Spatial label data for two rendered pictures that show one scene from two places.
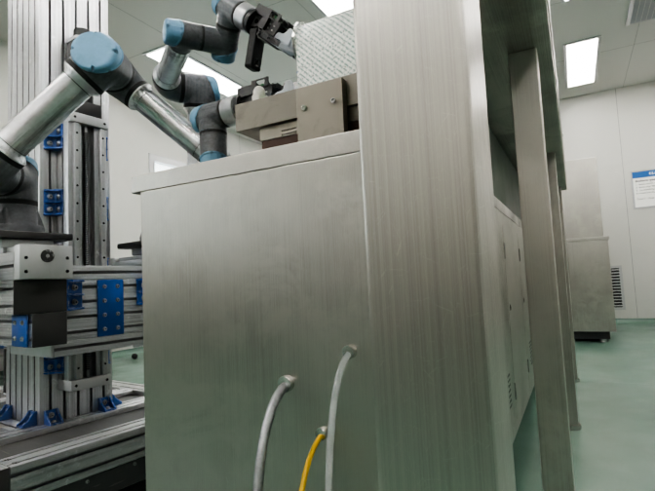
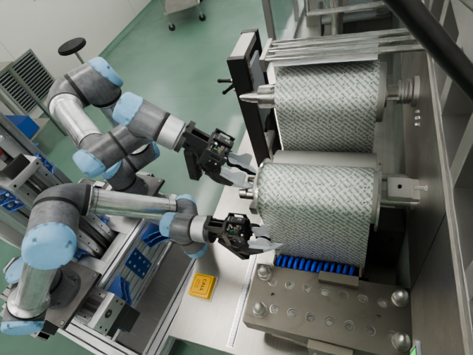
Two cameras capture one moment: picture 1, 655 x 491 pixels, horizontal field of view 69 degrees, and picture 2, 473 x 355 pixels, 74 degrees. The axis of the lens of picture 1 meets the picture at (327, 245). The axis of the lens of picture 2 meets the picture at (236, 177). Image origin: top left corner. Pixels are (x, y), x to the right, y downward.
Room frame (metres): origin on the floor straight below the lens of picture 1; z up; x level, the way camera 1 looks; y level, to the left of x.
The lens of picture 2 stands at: (0.72, 0.04, 1.85)
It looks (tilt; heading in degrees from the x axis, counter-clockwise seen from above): 47 degrees down; 5
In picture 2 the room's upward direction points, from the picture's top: 21 degrees counter-clockwise
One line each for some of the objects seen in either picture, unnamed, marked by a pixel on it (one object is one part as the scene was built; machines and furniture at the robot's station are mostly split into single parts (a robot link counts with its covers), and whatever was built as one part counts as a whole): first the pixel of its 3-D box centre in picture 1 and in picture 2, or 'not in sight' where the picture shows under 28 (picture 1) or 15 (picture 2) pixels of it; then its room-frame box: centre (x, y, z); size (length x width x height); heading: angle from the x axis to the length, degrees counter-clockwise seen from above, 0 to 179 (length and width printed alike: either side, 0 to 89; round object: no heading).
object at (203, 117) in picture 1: (211, 118); (180, 226); (1.28, 0.30, 1.11); 0.11 x 0.08 x 0.09; 63
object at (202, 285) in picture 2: not in sight; (202, 285); (1.18, 0.31, 0.91); 0.07 x 0.07 x 0.02; 63
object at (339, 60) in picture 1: (340, 82); (315, 244); (1.10, -0.05, 1.11); 0.23 x 0.01 x 0.18; 63
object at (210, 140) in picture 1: (214, 154); (191, 237); (1.30, 0.30, 1.01); 0.11 x 0.08 x 0.11; 4
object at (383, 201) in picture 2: not in sight; (397, 198); (1.08, -0.23, 1.25); 0.07 x 0.04 x 0.04; 63
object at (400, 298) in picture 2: not in sight; (401, 295); (0.95, -0.19, 1.05); 0.04 x 0.04 x 0.04
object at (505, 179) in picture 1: (505, 184); (400, 37); (2.00, -0.77, 1.02); 2.24 x 0.04 x 0.24; 153
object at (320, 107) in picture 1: (321, 111); (330, 354); (0.89, 0.00, 0.97); 0.10 x 0.03 x 0.11; 63
